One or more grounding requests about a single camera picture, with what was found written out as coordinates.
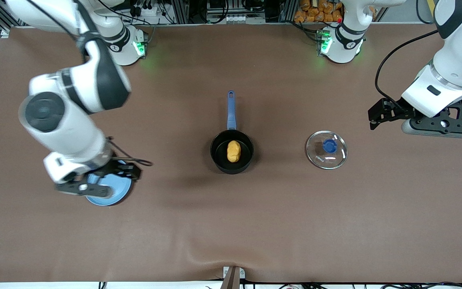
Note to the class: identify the glass lid with blue knob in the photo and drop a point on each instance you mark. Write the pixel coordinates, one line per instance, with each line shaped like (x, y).
(319, 157)

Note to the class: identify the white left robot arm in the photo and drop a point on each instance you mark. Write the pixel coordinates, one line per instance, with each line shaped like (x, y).
(455, 60)

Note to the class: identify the orange packaged goods pile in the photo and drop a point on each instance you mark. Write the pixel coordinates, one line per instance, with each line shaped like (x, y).
(315, 10)

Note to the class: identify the brown table mat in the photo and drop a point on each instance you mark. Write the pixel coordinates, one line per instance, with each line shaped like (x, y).
(295, 220)

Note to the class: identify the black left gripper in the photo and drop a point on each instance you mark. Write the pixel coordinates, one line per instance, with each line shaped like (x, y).
(394, 109)

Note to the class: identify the white power strip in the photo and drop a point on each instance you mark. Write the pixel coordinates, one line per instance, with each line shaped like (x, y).
(148, 11)

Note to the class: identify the blue round plate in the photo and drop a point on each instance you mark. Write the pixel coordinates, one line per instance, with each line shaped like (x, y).
(118, 190)

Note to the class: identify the metal table clamp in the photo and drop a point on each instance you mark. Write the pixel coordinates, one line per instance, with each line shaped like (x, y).
(233, 277)

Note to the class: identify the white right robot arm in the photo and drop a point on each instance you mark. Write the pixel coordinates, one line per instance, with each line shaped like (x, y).
(66, 132)

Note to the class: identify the yellow potato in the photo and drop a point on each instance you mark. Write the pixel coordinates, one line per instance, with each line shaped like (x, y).
(234, 151)

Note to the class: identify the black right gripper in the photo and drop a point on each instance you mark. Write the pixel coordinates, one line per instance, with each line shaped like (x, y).
(119, 168)

